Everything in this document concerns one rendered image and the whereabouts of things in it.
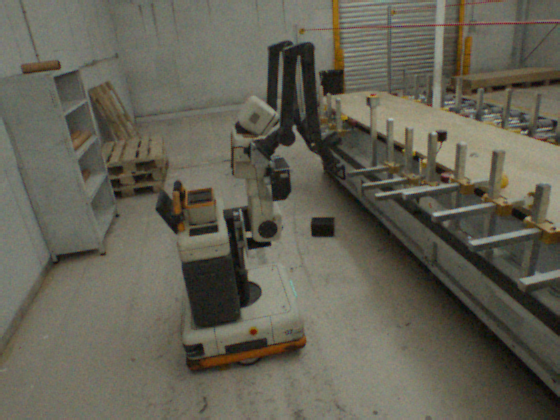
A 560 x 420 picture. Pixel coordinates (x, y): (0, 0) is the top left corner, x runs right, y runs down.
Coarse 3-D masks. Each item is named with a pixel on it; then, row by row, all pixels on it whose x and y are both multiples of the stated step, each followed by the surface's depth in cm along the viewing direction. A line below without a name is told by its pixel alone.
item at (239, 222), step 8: (240, 208) 240; (240, 216) 221; (240, 224) 220; (240, 232) 226; (240, 240) 224; (248, 240) 233; (240, 248) 225; (248, 248) 225; (256, 248) 226; (248, 256) 226
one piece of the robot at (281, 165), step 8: (272, 160) 203; (280, 160) 221; (272, 168) 207; (280, 168) 209; (288, 168) 207; (264, 176) 208; (272, 176) 205; (280, 176) 205; (288, 176) 206; (264, 184) 207; (272, 184) 206; (280, 184) 207; (288, 184) 208; (272, 192) 208; (280, 192) 209; (288, 192) 210
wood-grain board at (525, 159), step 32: (352, 96) 463; (384, 96) 446; (384, 128) 319; (416, 128) 311; (448, 128) 304; (480, 128) 296; (448, 160) 239; (480, 160) 234; (512, 160) 230; (544, 160) 225; (512, 192) 191
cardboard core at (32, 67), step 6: (54, 60) 342; (24, 66) 337; (30, 66) 338; (36, 66) 339; (42, 66) 340; (48, 66) 341; (54, 66) 342; (60, 66) 348; (24, 72) 340; (30, 72) 341
